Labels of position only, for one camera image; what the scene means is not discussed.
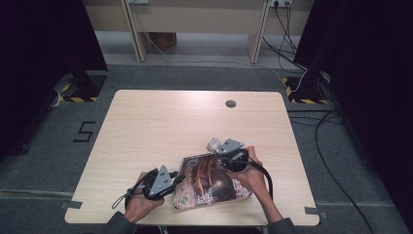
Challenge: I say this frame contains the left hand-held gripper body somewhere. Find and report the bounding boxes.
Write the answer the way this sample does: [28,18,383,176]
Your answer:
[140,164,180,201]

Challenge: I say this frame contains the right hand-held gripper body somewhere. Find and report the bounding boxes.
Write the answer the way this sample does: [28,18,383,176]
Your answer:
[215,137,251,174]

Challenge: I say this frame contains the red illustrated magazine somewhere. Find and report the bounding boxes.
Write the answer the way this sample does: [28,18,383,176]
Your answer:
[171,152,253,212]

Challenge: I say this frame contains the person's right hand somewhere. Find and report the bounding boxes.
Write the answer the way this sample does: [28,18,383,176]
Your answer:
[229,145,270,200]

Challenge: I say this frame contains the person's left hand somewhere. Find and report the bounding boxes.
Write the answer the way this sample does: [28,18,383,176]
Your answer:
[124,171,166,224]

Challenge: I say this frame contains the grey tape piece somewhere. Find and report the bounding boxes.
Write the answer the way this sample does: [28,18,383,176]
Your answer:
[304,206,329,220]
[59,200,84,211]

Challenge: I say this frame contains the black tape digit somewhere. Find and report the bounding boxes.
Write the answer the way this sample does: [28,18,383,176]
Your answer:
[72,120,97,143]

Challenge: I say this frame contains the stand base with hazard tape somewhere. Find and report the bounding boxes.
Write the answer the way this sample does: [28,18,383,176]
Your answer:
[282,71,331,106]
[53,70,109,103]

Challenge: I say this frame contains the brown box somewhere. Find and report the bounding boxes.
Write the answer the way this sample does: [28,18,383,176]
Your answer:
[149,31,178,52]

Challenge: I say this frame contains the black curtain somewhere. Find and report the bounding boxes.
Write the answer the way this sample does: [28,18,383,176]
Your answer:
[292,0,413,225]
[0,0,109,162]

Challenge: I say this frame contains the grey gripper strap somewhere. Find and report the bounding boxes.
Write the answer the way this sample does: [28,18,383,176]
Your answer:
[111,191,134,211]

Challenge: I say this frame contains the right hand-held gripper black cable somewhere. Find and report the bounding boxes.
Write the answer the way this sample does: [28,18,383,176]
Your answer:
[246,160,275,200]

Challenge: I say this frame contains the long black floor cable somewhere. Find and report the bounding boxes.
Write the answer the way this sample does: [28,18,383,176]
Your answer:
[314,109,377,234]

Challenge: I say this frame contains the short black floor cables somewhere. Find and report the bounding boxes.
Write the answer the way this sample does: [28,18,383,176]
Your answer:
[286,108,345,127]

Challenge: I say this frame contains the white floor cable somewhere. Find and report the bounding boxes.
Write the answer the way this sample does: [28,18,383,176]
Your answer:
[141,31,309,96]

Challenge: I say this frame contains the thin white cable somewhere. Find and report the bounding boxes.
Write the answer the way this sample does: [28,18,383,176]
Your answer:
[51,72,74,109]

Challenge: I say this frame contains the black power cables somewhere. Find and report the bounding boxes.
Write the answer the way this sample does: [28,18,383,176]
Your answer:
[261,2,309,73]

